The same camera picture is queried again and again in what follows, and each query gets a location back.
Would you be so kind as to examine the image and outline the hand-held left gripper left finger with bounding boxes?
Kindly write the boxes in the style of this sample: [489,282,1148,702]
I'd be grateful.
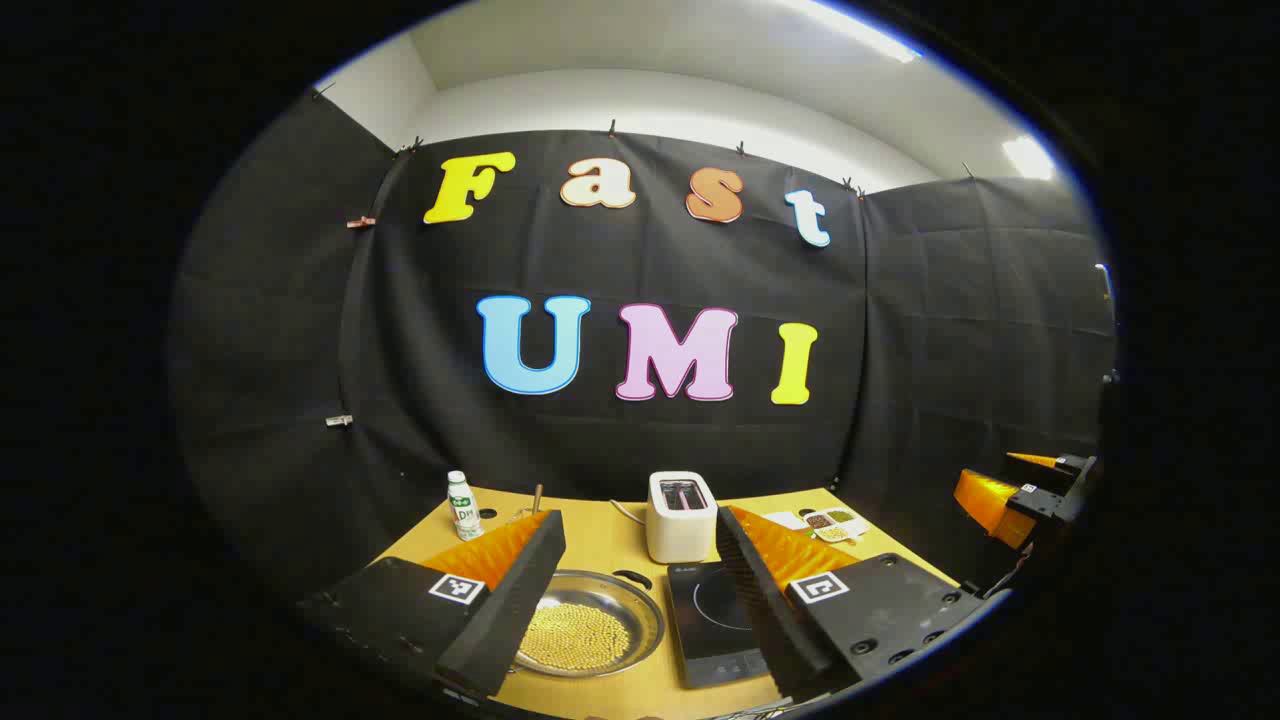
[297,510,567,699]

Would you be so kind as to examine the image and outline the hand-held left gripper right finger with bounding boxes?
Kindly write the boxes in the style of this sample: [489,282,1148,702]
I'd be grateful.
[715,505,991,701]

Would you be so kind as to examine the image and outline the black induction cooktop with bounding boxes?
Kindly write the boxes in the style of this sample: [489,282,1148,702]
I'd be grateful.
[667,561,771,689]

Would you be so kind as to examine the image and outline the stainless steel pot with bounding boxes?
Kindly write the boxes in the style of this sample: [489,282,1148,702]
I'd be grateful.
[515,569,666,679]

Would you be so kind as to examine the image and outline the pile of yellow soybeans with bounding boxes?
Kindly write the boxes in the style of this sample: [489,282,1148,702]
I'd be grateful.
[520,603,631,671]

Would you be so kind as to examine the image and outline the white milk drink bottle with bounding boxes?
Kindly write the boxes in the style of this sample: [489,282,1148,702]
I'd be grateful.
[447,471,484,541]

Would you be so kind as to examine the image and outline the white toaster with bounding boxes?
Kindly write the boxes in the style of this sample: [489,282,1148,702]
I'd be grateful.
[646,471,719,564]

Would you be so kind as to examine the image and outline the white divided dish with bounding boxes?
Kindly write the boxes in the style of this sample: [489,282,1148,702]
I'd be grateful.
[805,508,869,543]

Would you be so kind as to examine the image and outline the small ceiling light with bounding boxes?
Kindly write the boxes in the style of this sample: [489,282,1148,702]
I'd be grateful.
[1003,135,1056,181]

